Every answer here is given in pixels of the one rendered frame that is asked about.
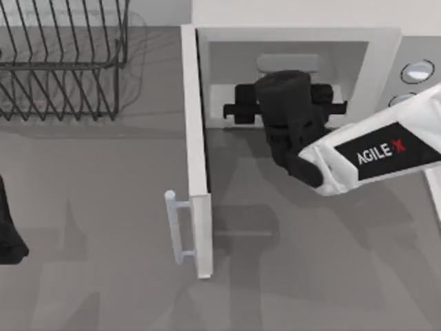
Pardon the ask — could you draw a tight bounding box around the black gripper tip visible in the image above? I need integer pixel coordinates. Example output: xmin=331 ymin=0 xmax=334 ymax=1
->
xmin=0 ymin=174 xmax=30 ymax=266

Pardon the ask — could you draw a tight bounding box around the pale microwave oven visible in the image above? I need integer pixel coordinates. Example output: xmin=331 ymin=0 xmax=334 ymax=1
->
xmin=191 ymin=0 xmax=441 ymax=139

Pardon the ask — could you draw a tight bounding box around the dark wire rack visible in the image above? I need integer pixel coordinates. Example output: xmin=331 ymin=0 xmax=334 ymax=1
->
xmin=0 ymin=0 xmax=132 ymax=122

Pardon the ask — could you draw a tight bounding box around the large microwave knob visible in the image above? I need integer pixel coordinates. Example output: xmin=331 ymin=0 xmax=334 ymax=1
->
xmin=400 ymin=59 xmax=436 ymax=84

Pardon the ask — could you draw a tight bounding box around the pale door handle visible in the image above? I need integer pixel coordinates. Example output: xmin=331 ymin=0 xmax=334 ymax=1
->
xmin=164 ymin=189 xmax=192 ymax=266

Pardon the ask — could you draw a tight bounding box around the small microwave knob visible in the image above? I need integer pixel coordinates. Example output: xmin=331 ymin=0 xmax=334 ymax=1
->
xmin=388 ymin=92 xmax=420 ymax=109

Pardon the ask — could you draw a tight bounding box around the white microwave door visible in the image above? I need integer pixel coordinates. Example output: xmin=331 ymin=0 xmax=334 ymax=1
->
xmin=180 ymin=24 xmax=214 ymax=281

